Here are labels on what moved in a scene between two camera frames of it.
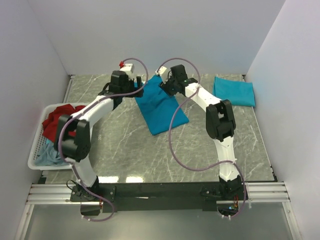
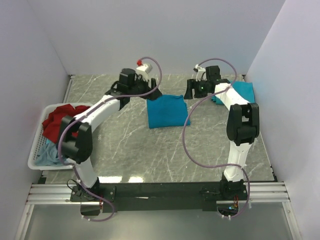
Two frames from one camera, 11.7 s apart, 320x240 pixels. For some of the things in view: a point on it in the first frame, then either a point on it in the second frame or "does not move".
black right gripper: [165, 87] → [192, 84]
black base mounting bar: [124, 197] does not move
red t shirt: [50, 125] does not move
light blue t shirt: [50, 156] does not move
